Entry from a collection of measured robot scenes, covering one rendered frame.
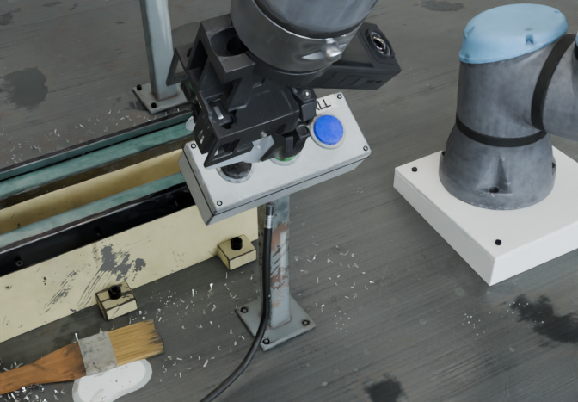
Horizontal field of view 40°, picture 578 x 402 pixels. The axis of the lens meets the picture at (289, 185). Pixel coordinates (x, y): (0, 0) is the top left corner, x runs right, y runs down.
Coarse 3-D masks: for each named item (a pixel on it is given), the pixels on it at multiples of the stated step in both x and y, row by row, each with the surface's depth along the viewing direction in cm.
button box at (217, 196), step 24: (336, 96) 78; (192, 144) 72; (312, 144) 75; (336, 144) 76; (360, 144) 77; (192, 168) 72; (216, 168) 72; (264, 168) 73; (288, 168) 74; (312, 168) 75; (336, 168) 76; (192, 192) 75; (216, 192) 71; (240, 192) 72; (264, 192) 72; (288, 192) 77; (216, 216) 72
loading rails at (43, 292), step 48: (96, 144) 98; (144, 144) 99; (0, 192) 92; (48, 192) 94; (96, 192) 98; (144, 192) 92; (0, 240) 86; (48, 240) 85; (96, 240) 89; (144, 240) 93; (192, 240) 97; (240, 240) 99; (0, 288) 86; (48, 288) 89; (96, 288) 93; (0, 336) 89
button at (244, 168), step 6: (240, 162) 72; (222, 168) 71; (228, 168) 71; (234, 168) 71; (240, 168) 72; (246, 168) 72; (228, 174) 71; (234, 174) 71; (240, 174) 71; (246, 174) 72
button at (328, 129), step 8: (320, 120) 76; (328, 120) 76; (336, 120) 76; (320, 128) 75; (328, 128) 76; (336, 128) 76; (320, 136) 75; (328, 136) 75; (336, 136) 76; (328, 144) 75
